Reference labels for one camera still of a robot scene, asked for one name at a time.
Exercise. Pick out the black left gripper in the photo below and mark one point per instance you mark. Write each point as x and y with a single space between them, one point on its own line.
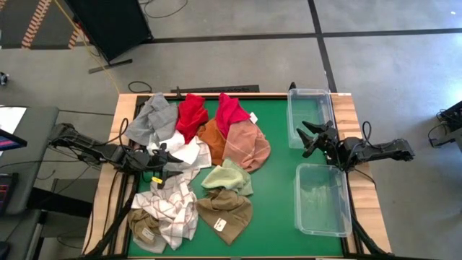
142 160

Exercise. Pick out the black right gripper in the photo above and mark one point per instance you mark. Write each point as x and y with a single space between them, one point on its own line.
330 144

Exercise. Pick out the plain white towel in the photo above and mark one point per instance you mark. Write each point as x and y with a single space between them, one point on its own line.
187 151

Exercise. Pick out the white red-checked towel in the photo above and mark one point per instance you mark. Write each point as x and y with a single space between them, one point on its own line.
173 213

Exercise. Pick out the smooth grey towel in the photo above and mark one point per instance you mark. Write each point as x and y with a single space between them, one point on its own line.
155 115

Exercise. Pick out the orange towel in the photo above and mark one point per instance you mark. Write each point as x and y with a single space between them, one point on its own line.
213 142

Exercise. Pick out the light green towel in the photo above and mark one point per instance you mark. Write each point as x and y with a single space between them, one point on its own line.
227 177

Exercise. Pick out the brown towel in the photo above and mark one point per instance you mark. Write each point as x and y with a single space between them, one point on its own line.
227 213
142 224

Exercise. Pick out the pink towel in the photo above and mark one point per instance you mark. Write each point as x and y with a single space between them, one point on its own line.
247 144

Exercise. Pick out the grey waffle towel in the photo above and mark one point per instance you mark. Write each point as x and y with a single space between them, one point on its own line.
155 248

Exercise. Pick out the red towel with white label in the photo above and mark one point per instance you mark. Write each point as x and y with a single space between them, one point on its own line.
229 112

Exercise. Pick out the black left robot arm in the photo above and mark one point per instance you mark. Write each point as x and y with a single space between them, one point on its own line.
90 148

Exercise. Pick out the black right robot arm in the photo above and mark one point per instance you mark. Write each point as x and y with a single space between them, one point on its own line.
390 150

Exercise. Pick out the yellow tape piece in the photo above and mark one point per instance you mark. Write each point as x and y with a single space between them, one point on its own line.
157 180

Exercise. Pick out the clear plastic bin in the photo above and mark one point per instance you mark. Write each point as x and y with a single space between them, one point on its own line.
321 198
307 108

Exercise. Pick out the black support strut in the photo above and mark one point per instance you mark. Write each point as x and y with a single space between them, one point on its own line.
368 238
115 224

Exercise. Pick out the black metal bar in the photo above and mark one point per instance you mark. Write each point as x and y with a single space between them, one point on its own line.
216 89

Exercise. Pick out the grey desk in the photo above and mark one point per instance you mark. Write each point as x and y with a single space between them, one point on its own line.
39 162

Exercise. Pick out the tall black partition panel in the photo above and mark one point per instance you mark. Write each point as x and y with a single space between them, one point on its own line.
108 25

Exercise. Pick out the dark monitor screen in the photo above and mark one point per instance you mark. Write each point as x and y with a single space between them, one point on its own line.
11 141

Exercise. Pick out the dark mat orange stripes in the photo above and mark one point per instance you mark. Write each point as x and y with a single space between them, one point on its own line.
11 21

